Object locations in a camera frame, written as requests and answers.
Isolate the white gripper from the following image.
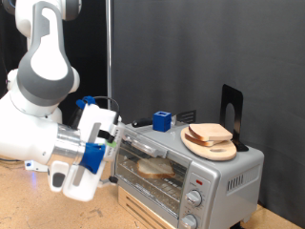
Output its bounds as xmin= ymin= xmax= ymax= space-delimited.
xmin=61 ymin=104 xmax=126 ymax=202

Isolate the white bread slice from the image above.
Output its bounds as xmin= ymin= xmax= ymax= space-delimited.
xmin=136 ymin=156 xmax=176 ymax=180

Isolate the spatula with blue grip block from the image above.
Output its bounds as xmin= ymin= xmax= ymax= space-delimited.
xmin=131 ymin=109 xmax=197 ymax=134

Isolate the wooden crate under oven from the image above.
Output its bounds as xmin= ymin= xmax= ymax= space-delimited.
xmin=117 ymin=185 xmax=174 ymax=229

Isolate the silver oven knob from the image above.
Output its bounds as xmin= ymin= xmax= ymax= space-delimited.
xmin=185 ymin=189 xmax=203 ymax=208
xmin=180 ymin=213 xmax=198 ymax=229

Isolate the brown-edged wooden toast slice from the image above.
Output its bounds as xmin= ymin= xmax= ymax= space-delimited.
xmin=184 ymin=133 xmax=225 ymax=148

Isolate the pale wooden toast slice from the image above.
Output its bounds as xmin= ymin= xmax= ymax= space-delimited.
xmin=189 ymin=123 xmax=234 ymax=142

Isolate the silver toaster oven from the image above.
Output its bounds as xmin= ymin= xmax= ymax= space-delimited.
xmin=111 ymin=115 xmax=265 ymax=229

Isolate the oval wooden cutting board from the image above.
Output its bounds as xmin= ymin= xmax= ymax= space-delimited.
xmin=180 ymin=126 xmax=238 ymax=162

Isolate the black backdrop curtain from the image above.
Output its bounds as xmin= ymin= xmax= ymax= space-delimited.
xmin=0 ymin=0 xmax=109 ymax=128

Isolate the vertical metal pole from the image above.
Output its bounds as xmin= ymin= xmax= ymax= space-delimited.
xmin=105 ymin=0 xmax=113 ymax=111

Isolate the black metal bookend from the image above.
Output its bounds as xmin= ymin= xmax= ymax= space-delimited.
xmin=219 ymin=83 xmax=250 ymax=153

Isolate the dark grey backdrop panel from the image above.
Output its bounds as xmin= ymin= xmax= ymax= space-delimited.
xmin=112 ymin=0 xmax=305 ymax=228

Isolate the wire oven rack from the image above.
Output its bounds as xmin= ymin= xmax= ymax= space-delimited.
xmin=118 ymin=156 xmax=187 ymax=208

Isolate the black base cable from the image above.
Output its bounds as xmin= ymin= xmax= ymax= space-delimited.
xmin=0 ymin=156 xmax=24 ymax=163

